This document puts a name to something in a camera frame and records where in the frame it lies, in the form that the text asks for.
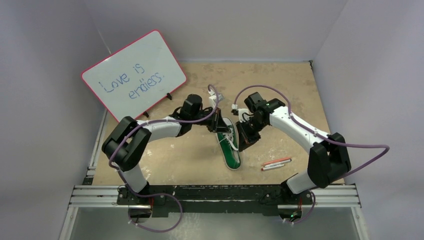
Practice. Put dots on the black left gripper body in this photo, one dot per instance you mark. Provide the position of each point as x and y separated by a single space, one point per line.
215 120

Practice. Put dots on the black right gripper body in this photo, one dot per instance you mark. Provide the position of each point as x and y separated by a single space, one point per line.
248 131

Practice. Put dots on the green canvas sneaker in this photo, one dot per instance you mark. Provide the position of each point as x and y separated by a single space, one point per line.
228 144

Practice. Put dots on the white shoelace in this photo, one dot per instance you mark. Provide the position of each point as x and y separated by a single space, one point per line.
229 137

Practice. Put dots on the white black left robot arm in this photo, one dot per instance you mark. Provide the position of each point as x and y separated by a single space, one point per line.
126 144

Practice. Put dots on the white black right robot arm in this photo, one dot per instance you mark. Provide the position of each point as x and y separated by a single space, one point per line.
328 158

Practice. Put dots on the black whiteboard easel stand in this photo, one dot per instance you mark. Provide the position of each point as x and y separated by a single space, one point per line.
156 105

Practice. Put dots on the red white marker pen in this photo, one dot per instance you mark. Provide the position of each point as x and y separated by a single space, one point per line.
275 165

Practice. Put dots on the orange marker pen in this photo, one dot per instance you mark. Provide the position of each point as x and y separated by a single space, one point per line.
276 161

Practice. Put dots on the pink framed whiteboard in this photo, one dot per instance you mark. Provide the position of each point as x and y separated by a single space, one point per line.
135 78

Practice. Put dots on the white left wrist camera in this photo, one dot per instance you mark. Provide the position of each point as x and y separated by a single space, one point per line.
214 99

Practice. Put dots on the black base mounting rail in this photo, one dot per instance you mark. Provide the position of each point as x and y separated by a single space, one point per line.
266 199

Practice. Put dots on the silver aluminium frame rail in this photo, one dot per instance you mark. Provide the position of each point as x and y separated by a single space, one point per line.
105 196

